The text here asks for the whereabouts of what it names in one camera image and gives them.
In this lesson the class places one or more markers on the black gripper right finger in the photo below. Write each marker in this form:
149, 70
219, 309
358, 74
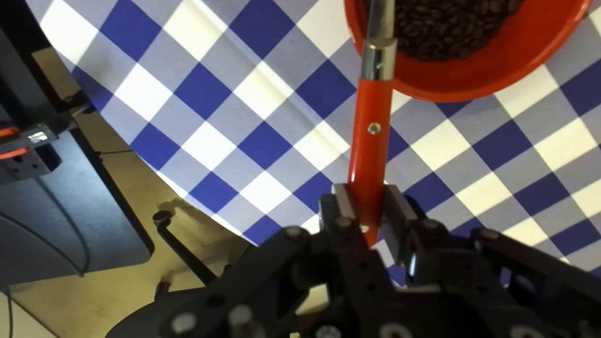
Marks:
405, 228

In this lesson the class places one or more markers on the blue-grey cart platform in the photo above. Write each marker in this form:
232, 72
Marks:
63, 213

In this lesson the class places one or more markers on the blue white checked tablecloth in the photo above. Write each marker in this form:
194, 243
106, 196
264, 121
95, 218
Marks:
237, 113

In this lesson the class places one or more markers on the red plastic bowl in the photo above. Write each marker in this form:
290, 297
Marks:
500, 68

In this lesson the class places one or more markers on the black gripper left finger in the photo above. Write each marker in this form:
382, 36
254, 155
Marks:
341, 217

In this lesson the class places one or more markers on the dark coffee beans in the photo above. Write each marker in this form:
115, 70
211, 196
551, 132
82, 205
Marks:
457, 29

